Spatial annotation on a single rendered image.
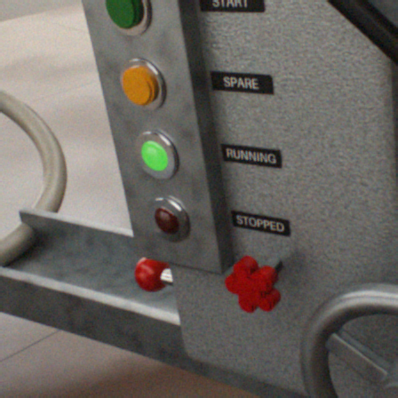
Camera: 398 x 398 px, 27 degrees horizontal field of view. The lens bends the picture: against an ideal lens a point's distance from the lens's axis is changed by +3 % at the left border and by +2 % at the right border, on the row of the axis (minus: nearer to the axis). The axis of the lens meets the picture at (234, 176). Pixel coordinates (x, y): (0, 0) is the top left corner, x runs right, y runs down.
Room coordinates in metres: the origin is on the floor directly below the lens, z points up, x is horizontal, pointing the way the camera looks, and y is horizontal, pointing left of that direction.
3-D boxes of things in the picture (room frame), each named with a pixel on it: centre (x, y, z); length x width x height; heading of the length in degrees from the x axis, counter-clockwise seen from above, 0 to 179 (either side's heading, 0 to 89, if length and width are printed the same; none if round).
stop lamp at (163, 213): (0.53, 0.05, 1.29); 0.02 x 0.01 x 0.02; 54
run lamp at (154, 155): (0.53, 0.05, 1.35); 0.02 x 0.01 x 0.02; 54
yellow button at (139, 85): (0.52, 0.05, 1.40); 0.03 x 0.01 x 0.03; 54
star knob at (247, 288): (0.48, -0.01, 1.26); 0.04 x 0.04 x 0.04; 54
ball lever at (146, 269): (0.61, 0.06, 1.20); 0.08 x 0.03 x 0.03; 54
